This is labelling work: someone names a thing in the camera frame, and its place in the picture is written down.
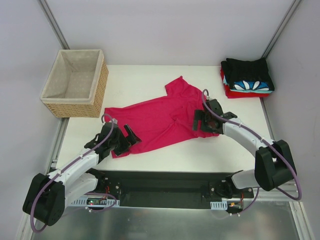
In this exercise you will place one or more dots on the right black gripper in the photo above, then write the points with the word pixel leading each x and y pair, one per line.
pixel 202 120

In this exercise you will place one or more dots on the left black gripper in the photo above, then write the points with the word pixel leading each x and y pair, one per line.
pixel 123 143

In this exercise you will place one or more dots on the pink t shirt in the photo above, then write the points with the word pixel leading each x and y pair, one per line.
pixel 162 121

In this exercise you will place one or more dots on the red t shirt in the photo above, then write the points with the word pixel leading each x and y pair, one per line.
pixel 235 94

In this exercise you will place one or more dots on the wicker basket with liner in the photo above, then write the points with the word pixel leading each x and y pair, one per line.
pixel 76 85

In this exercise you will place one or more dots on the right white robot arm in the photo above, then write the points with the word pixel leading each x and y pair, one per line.
pixel 273 161

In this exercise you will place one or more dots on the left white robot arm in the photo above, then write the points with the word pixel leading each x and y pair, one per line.
pixel 50 194

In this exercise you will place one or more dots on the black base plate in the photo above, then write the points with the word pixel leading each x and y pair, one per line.
pixel 173 190

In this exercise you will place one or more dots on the left aluminium frame post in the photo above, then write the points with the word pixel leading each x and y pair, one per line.
pixel 45 7

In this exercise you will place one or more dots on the aluminium frame post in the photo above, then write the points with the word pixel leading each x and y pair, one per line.
pixel 281 27
pixel 45 7

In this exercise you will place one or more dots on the right aluminium frame post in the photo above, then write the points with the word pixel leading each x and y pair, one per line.
pixel 281 27

